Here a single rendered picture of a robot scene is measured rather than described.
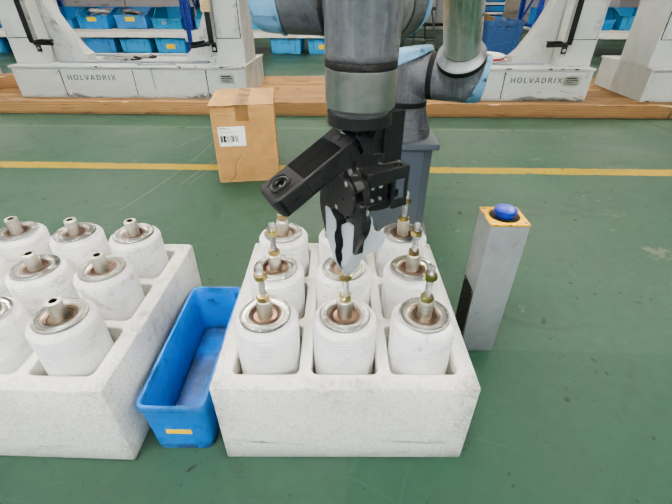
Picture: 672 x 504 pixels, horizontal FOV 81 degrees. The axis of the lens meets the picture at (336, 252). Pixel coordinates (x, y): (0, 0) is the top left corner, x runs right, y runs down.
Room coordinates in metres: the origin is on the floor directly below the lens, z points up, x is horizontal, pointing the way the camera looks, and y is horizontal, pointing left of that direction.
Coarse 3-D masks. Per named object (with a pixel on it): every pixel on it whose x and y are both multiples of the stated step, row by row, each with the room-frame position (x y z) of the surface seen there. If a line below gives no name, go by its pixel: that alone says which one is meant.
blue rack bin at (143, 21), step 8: (120, 8) 5.51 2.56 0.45; (128, 8) 5.71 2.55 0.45; (136, 8) 5.78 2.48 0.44; (144, 8) 5.77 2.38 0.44; (152, 8) 5.54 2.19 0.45; (120, 16) 5.29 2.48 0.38; (128, 16) 5.29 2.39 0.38; (136, 16) 5.29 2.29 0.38; (144, 16) 5.29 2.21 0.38; (152, 16) 5.52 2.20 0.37; (120, 24) 5.31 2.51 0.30; (128, 24) 5.30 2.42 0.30; (136, 24) 5.30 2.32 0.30; (144, 24) 5.30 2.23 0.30; (152, 24) 5.48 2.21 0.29
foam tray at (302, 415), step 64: (256, 256) 0.69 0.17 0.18; (384, 320) 0.50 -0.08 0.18; (256, 384) 0.37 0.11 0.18; (320, 384) 0.37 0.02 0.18; (384, 384) 0.37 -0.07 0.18; (448, 384) 0.37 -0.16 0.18; (256, 448) 0.36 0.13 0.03; (320, 448) 0.36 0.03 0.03; (384, 448) 0.36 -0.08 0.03; (448, 448) 0.36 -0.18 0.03
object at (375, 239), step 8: (344, 224) 0.42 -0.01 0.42; (344, 232) 0.42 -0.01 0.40; (352, 232) 0.41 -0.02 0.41; (376, 232) 0.43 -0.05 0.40; (344, 240) 0.42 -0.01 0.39; (352, 240) 0.40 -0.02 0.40; (368, 240) 0.43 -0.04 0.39; (376, 240) 0.43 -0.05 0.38; (384, 240) 0.44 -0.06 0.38; (344, 248) 0.42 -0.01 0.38; (352, 248) 0.40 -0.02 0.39; (368, 248) 0.43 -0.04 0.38; (376, 248) 0.43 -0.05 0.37; (344, 256) 0.42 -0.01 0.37; (352, 256) 0.41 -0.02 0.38; (360, 256) 0.41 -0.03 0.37; (344, 264) 0.42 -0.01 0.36; (352, 264) 0.41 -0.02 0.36; (352, 272) 0.43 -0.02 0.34
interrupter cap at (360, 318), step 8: (328, 304) 0.46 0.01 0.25; (336, 304) 0.46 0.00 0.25; (360, 304) 0.46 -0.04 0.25; (320, 312) 0.44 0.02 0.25; (328, 312) 0.44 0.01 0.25; (336, 312) 0.44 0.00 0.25; (352, 312) 0.44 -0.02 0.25; (360, 312) 0.44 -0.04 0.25; (368, 312) 0.44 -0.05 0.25; (320, 320) 0.42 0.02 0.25; (328, 320) 0.42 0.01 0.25; (336, 320) 0.43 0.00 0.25; (344, 320) 0.43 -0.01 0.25; (352, 320) 0.43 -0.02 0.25; (360, 320) 0.42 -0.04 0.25; (368, 320) 0.42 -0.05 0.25; (328, 328) 0.41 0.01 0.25; (336, 328) 0.41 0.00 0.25; (344, 328) 0.41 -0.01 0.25; (352, 328) 0.41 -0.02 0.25; (360, 328) 0.41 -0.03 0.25
